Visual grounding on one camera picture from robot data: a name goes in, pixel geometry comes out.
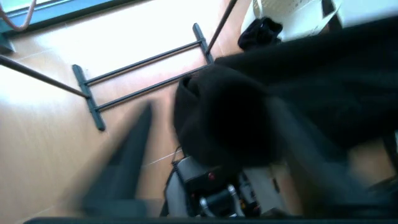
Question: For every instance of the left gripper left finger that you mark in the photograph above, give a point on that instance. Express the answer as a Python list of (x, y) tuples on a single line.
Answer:
[(124, 174)]

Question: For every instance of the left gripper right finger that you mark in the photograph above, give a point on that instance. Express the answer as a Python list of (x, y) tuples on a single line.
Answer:
[(326, 180)]

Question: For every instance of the black clothes rack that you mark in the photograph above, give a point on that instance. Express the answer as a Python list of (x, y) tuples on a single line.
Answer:
[(90, 102)]

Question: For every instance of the white laundry basket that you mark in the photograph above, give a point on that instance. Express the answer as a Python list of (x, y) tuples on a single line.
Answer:
[(295, 18)]

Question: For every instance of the black garment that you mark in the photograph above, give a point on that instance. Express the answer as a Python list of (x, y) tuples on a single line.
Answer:
[(258, 32)]

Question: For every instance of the black shorts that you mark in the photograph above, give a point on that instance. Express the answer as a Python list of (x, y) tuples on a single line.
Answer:
[(233, 124)]

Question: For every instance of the window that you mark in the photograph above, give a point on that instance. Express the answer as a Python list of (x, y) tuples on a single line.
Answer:
[(62, 12)]

